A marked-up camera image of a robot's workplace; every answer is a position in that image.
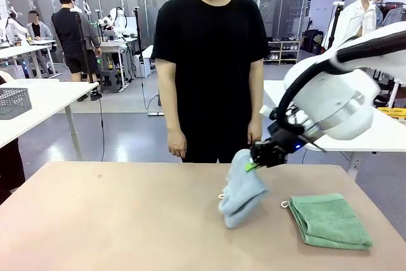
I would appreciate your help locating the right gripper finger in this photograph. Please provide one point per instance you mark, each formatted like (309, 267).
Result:
(258, 163)
(260, 149)

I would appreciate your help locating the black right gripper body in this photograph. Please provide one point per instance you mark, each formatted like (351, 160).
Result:
(285, 148)

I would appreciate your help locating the light blue terry towel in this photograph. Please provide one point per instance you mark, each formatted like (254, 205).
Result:
(241, 195)

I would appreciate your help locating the green terry towel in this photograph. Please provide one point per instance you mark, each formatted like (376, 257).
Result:
(330, 220)

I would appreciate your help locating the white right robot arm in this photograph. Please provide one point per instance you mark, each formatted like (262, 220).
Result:
(333, 99)

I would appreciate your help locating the person's left forearm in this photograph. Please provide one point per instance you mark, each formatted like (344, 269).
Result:
(256, 109)

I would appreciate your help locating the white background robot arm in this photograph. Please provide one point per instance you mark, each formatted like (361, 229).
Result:
(12, 26)
(115, 20)

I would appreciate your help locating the person's right forearm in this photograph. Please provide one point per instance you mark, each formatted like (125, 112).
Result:
(171, 112)

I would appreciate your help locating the light grey mesh basket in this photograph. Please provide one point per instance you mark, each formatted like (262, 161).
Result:
(14, 103)

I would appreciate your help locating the person's left hand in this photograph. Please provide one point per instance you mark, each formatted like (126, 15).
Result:
(255, 133)

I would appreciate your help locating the person's right hand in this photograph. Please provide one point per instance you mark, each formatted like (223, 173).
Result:
(177, 144)

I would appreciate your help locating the large white table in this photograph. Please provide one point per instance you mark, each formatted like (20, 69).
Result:
(380, 137)

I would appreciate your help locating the white shoe rack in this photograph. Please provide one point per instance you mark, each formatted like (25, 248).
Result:
(282, 49)

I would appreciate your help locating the person in black t-shirt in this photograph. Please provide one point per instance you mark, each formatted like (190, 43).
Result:
(209, 61)

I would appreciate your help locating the black bags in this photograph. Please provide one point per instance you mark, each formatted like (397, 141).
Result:
(312, 41)

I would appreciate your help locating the yellow plastic crate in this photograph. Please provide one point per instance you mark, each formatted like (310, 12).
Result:
(393, 113)

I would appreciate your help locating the black shelf cart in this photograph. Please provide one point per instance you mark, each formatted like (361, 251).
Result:
(385, 93)

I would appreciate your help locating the black stand with white top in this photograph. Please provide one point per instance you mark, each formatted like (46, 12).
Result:
(333, 30)

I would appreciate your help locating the white drawer cabinet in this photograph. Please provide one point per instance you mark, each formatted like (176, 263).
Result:
(144, 66)

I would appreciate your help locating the mannequin in white shirt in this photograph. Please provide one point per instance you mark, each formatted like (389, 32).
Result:
(352, 20)

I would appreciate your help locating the grey plastic stool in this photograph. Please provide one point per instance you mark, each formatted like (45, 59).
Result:
(111, 80)

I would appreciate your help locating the black pole stand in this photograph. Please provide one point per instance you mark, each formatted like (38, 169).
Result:
(138, 36)

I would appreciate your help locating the clothes rack with garments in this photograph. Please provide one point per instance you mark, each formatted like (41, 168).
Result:
(393, 15)

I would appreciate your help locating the black tripod stand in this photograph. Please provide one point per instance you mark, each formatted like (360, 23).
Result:
(95, 96)

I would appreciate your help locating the grey background desk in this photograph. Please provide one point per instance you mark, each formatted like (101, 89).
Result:
(111, 44)

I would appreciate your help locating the white table with grey leg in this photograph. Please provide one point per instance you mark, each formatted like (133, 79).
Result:
(47, 99)

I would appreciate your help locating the man in black shorts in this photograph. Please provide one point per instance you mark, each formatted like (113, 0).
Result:
(68, 30)

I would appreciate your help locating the person in dark clothes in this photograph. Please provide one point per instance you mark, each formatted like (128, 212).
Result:
(9, 169)

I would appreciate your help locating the seated person in grey jacket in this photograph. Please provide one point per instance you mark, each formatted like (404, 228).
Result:
(39, 31)

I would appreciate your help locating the long white background table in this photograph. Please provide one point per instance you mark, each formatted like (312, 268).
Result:
(22, 49)

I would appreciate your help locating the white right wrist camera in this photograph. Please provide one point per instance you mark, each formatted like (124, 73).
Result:
(266, 111)

